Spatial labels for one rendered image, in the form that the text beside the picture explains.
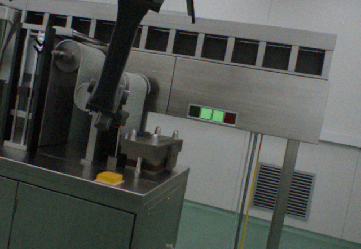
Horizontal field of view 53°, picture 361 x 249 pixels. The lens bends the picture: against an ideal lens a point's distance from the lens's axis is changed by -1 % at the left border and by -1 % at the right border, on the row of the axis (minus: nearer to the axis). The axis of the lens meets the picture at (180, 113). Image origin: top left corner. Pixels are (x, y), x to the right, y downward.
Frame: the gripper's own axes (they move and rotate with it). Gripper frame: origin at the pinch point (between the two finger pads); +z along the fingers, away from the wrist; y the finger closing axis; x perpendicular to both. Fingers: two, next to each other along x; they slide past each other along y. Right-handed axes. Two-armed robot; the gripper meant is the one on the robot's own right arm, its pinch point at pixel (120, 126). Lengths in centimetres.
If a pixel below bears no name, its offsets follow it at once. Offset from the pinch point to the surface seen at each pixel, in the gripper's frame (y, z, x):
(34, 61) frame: -40.3, -20.8, 12.5
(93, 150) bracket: -8.0, 0.8, -13.1
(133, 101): 0.3, 1.7, 14.2
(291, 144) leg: 73, 39, 27
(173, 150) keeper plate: 22.0, 13.3, -0.2
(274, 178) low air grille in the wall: 75, 253, 87
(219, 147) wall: 9, 244, 106
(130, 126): 0.3, 8.0, 4.5
